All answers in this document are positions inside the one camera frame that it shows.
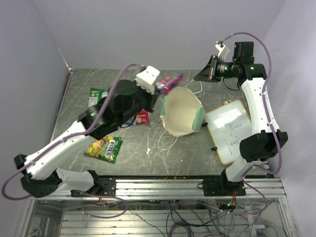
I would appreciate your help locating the aluminium extrusion rail frame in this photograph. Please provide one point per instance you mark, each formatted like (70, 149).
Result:
(162, 207)

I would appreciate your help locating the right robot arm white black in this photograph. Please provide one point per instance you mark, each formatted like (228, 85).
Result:
(266, 139)

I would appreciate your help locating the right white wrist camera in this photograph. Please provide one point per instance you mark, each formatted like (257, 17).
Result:
(223, 50)

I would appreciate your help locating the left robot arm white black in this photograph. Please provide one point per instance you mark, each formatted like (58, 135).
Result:
(41, 172)

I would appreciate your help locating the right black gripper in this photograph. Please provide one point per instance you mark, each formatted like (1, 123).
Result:
(210, 71)

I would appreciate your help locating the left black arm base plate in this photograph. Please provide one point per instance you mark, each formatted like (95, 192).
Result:
(104, 187)

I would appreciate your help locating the green yellow snack box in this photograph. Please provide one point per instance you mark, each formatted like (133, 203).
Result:
(96, 95)

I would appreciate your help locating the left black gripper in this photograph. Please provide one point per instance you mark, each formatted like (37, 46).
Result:
(152, 99)

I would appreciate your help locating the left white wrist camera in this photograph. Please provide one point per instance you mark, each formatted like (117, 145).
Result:
(146, 79)

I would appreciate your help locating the red snack packet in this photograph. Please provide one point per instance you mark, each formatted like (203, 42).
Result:
(142, 118)

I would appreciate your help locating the purple pink candy tube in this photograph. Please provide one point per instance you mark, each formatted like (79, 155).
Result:
(167, 84)

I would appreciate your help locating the white whiteboard wooden frame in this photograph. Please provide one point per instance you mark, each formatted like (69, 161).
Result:
(228, 125)

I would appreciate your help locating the green Fox's candy packet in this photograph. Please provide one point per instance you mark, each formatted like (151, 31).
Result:
(106, 149)

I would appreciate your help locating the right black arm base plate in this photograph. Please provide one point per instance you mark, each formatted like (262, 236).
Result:
(215, 186)

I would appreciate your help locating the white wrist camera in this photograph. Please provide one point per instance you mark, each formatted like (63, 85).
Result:
(146, 79)
(223, 50)

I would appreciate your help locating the green printed paper bag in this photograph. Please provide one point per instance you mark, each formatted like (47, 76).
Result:
(182, 113)

